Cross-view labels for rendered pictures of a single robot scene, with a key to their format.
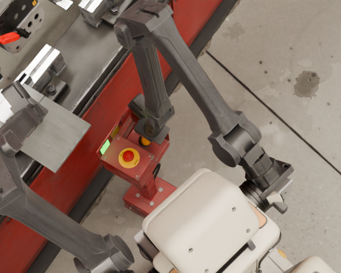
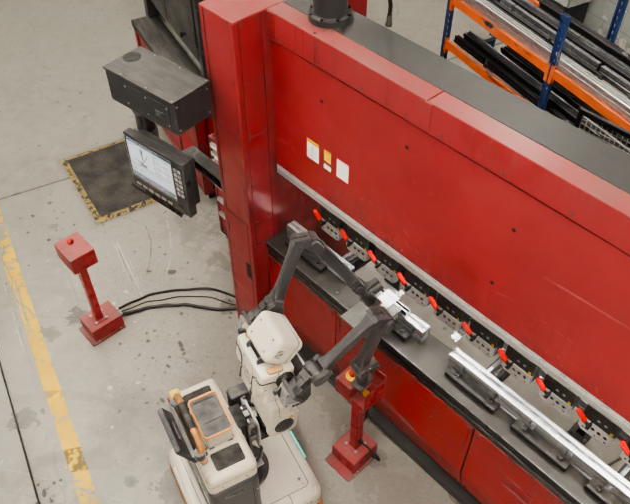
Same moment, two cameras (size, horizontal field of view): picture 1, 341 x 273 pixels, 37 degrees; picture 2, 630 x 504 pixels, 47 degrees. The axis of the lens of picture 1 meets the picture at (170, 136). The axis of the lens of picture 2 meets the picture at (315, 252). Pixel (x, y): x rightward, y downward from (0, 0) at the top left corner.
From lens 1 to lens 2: 250 cm
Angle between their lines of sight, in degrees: 50
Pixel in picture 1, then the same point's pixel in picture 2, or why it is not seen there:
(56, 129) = not seen: hidden behind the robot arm
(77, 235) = (281, 279)
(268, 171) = (294, 382)
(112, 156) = not seen: hidden behind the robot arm
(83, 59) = (423, 353)
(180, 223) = (274, 318)
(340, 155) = not seen: outside the picture
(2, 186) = (297, 239)
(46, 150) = (355, 314)
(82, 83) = (405, 350)
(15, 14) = (415, 283)
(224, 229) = (266, 337)
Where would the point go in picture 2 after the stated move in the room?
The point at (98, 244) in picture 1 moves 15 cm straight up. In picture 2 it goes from (278, 294) to (277, 272)
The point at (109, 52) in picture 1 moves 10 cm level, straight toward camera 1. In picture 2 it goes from (425, 368) to (405, 369)
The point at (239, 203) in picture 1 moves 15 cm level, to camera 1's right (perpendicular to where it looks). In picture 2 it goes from (274, 342) to (268, 371)
